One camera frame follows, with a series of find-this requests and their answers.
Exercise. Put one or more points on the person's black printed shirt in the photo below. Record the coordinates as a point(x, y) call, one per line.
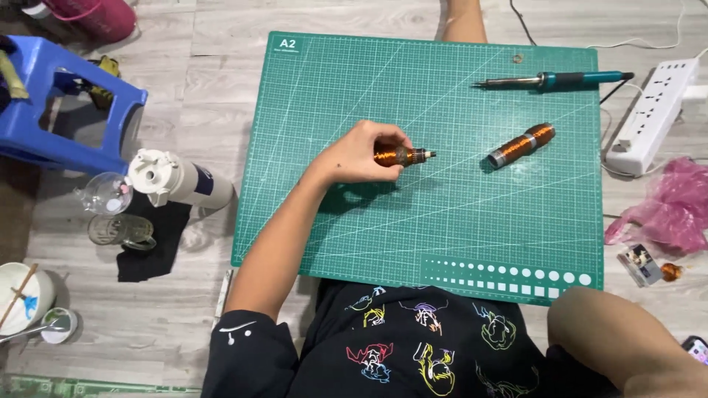
point(398, 348)

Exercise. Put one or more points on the white power strip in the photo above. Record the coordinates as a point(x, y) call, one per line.
point(655, 113)

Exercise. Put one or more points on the copper coil on grey tube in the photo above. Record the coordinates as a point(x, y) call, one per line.
point(520, 145)

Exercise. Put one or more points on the green patterned mat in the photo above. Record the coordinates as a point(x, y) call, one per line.
point(83, 387)

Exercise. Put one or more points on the white bowl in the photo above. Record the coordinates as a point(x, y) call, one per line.
point(25, 298)

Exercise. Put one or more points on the round clear glass flask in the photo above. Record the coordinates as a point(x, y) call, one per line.
point(105, 193)

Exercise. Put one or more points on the green cutting mat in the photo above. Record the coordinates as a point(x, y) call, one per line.
point(442, 221)

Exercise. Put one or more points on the pink plastic bag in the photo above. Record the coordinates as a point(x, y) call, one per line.
point(672, 213)

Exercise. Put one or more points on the black cloth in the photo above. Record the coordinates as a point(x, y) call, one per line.
point(157, 243)

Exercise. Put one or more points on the person's left hand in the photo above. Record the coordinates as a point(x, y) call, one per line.
point(354, 157)

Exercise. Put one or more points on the white cylindrical bottle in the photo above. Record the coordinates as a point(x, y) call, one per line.
point(177, 179)

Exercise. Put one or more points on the metal spoon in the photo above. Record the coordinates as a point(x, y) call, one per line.
point(33, 330)

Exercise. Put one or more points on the wooden chopstick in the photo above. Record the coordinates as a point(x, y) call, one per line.
point(19, 296)

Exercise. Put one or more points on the clear glass mug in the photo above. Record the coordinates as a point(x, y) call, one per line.
point(119, 230)

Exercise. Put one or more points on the yellowish stick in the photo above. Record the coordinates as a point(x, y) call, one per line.
point(12, 74)

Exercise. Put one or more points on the small clear printed packet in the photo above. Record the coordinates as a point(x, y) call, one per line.
point(640, 264)

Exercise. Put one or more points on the yellow and black tool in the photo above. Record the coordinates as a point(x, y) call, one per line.
point(105, 83)

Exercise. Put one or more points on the small white cup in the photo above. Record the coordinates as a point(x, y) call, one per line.
point(59, 325)

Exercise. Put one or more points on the teal soldering iron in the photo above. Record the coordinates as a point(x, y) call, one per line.
point(553, 80)

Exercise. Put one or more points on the white plug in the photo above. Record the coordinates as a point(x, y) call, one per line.
point(696, 92)

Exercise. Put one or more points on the blue plastic stool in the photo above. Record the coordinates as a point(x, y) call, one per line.
point(33, 132)

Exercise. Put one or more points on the copper coil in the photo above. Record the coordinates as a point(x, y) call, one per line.
point(520, 145)
point(406, 156)

